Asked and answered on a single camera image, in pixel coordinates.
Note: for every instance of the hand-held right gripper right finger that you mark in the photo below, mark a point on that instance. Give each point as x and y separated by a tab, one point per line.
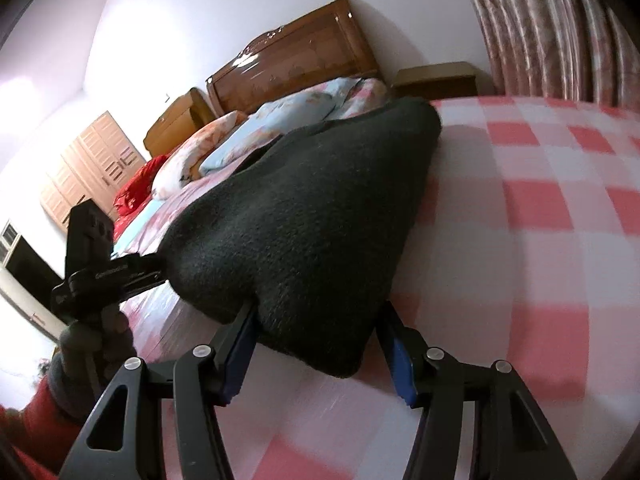
401	367

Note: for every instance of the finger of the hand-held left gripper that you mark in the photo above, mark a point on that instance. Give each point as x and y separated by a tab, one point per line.
151	272

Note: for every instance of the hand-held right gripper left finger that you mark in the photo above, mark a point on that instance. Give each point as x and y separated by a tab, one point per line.
239	360

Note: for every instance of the black knit garment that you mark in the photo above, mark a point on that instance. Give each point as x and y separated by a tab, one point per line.
300	220

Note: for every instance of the person's left hand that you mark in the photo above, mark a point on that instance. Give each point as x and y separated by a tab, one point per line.
114	332

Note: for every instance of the light blue blanket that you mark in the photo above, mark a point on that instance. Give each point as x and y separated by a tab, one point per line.
135	225

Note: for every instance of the dark panel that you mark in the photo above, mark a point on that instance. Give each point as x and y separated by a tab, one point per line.
27	267

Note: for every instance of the red cloth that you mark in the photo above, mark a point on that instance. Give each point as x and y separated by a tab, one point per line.
135	190

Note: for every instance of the wooden wardrobe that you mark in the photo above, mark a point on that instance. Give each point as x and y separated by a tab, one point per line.
90	160

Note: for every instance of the orange floral pillow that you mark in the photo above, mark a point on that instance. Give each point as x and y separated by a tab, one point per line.
190	155

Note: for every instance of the wooden nightstand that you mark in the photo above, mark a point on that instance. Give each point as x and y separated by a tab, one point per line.
435	80
175	120

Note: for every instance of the light blue floral pillow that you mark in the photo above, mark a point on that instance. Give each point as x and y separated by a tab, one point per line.
240	140

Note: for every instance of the pink checked bed sheet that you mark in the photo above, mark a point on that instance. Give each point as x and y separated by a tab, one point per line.
525	260

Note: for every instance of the wooden headboard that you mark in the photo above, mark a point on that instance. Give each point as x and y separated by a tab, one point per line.
300	55

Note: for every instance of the pink floral pillow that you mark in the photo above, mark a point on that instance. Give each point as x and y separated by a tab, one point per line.
365	95

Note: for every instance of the pink floral curtain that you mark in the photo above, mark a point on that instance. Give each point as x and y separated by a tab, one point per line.
540	25

